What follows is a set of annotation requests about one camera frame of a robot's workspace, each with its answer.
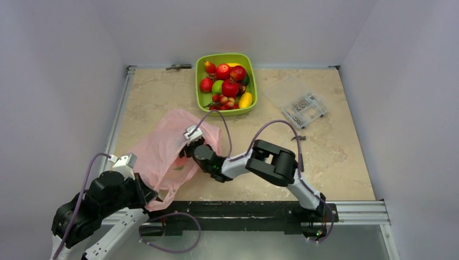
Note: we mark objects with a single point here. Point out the small black hammer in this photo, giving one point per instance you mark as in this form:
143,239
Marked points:
301,138

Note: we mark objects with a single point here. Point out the clear plastic screw box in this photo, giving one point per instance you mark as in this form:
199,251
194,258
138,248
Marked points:
297,102

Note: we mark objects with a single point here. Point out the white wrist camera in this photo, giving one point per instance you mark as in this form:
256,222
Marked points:
124,165
193,133

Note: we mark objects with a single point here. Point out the red fake apple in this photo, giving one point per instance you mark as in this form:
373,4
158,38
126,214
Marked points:
223,71

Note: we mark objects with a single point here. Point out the green fake apple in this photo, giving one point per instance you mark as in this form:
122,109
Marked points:
217,87

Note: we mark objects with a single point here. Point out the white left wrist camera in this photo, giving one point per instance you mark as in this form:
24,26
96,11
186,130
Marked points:
124,165

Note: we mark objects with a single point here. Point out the metal clamp at table edge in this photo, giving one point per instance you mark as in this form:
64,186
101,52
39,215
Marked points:
179,67

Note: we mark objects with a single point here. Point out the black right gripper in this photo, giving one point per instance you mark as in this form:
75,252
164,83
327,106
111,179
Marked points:
190,148

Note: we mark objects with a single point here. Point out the red fake bell pepper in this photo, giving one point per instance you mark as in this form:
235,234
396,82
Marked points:
229,88

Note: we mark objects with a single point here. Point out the fake cherry bunch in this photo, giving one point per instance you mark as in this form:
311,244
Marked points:
221,102

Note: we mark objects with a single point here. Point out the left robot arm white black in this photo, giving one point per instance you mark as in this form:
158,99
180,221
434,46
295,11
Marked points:
78,219

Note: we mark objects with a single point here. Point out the yellow fake lemon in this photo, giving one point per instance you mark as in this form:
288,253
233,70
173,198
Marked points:
246,100

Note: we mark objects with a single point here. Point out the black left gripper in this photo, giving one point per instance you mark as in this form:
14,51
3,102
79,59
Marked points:
144,193

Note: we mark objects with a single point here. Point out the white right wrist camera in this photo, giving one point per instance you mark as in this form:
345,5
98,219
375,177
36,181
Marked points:
193,133

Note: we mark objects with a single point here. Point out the red fake pomegranate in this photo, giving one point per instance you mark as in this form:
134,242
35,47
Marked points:
238,73

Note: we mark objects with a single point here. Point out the red fake pear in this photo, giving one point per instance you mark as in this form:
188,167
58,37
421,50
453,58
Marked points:
210,68

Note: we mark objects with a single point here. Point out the dark green fake avocado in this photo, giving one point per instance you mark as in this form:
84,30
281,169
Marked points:
245,81

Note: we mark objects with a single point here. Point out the pink plastic bag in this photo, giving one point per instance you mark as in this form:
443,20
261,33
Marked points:
158,162

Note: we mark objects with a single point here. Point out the green plastic tray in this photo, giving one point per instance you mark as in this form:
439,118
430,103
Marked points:
239,58

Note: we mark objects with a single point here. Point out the red fake strawberry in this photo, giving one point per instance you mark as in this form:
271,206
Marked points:
206,85

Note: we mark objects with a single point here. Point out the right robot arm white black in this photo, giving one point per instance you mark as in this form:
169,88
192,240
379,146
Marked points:
272,163

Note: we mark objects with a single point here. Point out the yellow fake banana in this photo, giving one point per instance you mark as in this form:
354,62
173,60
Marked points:
233,64

